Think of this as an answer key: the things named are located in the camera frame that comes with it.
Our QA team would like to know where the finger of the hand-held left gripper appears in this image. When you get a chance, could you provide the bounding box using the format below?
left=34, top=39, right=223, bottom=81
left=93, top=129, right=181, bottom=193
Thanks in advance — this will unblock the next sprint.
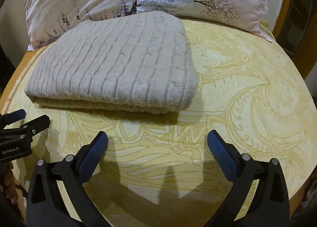
left=0, top=109, right=27, bottom=127
left=0, top=114, right=51, bottom=144

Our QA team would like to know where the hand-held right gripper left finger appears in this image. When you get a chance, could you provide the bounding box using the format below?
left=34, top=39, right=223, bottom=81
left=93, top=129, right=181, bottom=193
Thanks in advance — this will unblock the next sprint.
left=26, top=131, right=109, bottom=227

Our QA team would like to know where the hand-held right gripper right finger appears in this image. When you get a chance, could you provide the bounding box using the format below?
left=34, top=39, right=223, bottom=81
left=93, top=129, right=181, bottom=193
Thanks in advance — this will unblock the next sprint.
left=207, top=130, right=290, bottom=227

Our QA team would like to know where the orange bed sheet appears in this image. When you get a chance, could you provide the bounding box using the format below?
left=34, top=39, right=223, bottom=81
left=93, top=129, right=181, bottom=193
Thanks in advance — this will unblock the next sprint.
left=0, top=50, right=47, bottom=108

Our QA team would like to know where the yellow patterned blanket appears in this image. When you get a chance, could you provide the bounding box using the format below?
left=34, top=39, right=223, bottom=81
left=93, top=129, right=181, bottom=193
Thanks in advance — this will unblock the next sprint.
left=0, top=17, right=317, bottom=227

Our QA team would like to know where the wooden bed frame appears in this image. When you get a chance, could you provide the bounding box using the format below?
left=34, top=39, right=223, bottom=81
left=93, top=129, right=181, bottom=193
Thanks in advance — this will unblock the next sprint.
left=271, top=0, right=317, bottom=80

